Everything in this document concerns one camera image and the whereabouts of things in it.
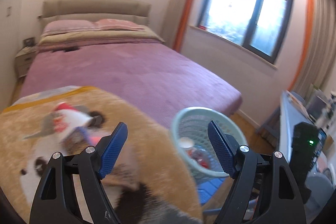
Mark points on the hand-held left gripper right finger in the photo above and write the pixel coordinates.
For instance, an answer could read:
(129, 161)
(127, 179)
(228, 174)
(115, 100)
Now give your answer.
(220, 145)

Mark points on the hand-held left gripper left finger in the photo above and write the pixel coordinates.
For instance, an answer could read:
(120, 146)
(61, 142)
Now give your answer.
(113, 150)

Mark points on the orange-red wrapper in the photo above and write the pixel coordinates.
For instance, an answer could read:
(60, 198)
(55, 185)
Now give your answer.
(203, 162)

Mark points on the teal plastic basket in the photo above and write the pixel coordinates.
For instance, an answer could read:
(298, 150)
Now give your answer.
(194, 121)

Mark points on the red white snack packet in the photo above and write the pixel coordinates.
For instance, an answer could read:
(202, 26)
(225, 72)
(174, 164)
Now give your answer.
(71, 116)

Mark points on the white desk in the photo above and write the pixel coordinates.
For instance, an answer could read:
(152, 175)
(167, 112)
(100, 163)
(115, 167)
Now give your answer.
(287, 121)

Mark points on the white round container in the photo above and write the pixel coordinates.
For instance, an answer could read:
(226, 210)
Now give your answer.
(321, 182)

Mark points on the grey-blue chair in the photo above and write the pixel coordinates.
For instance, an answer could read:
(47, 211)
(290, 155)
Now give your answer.
(267, 129)

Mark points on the brown printed blanket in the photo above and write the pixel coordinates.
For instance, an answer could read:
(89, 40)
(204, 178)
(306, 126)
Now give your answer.
(131, 113)

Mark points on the blue plastic stool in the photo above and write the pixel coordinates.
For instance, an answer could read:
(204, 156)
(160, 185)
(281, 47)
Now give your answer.
(210, 187)

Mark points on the paper notebook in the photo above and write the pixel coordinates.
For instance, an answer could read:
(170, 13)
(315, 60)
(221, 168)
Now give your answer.
(299, 104)

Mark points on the bed with purple cover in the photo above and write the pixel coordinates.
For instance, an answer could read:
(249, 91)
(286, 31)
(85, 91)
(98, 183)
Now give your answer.
(131, 74)

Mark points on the beige and orange curtain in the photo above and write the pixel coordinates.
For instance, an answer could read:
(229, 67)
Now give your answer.
(183, 3)
(320, 43)

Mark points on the beige folded quilt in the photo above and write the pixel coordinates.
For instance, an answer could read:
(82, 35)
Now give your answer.
(105, 36)

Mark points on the beige nightstand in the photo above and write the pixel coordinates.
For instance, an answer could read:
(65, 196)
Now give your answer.
(25, 61)

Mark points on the pink pillow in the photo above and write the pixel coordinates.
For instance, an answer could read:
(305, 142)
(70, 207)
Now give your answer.
(118, 24)
(68, 27)

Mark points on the dark framed window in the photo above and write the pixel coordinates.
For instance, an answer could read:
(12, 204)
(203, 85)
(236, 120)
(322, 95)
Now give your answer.
(252, 16)

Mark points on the dark patterned box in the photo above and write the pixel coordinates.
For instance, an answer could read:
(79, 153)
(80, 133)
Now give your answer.
(29, 42)

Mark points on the beige bed headboard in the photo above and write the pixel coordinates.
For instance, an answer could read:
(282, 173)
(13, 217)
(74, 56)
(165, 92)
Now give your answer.
(97, 8)

